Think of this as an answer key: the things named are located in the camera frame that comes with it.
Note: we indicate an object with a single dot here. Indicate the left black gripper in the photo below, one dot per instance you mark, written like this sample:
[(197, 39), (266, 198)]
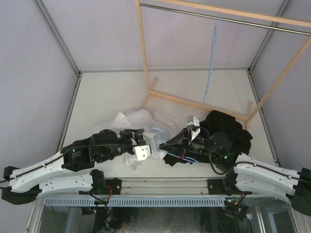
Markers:
[(133, 136)]

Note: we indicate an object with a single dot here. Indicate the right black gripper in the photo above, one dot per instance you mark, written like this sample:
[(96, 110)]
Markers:
[(182, 142)]

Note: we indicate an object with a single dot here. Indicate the white shirt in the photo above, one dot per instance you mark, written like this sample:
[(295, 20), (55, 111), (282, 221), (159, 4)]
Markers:
[(158, 127)]

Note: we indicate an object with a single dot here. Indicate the blue wire hanger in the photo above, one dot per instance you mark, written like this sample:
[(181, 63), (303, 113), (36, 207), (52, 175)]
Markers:
[(158, 138), (212, 57)]

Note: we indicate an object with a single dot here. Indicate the black shirt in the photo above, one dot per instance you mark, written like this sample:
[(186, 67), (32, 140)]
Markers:
[(226, 131)]

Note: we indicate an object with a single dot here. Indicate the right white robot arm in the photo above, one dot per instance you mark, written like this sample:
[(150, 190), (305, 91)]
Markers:
[(242, 172)]

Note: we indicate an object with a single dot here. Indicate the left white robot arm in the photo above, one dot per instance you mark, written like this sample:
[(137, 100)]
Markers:
[(72, 169)]

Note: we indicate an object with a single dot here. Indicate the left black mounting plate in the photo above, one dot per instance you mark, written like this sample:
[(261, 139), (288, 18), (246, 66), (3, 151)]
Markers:
[(115, 184)]

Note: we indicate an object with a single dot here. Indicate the black mounting plate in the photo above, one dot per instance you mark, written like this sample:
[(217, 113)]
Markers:
[(115, 184), (216, 187)]

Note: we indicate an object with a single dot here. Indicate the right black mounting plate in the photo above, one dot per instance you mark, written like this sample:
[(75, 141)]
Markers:
[(216, 187)]

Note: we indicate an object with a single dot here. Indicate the metal hanging rod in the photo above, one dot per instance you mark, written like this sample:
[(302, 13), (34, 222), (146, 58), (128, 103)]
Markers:
[(218, 17)]

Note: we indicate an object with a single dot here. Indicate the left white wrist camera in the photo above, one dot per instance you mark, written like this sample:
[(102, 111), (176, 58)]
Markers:
[(142, 152)]

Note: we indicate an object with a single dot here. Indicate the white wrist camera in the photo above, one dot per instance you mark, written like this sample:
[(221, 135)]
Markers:
[(142, 152), (193, 125)]

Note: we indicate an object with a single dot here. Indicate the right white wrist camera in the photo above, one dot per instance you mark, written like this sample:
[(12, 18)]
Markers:
[(193, 125)]

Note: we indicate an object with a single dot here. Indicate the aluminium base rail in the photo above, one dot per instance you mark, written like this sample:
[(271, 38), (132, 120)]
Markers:
[(158, 187)]

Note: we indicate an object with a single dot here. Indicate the wooden clothes rack frame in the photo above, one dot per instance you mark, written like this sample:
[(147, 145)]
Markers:
[(222, 10)]

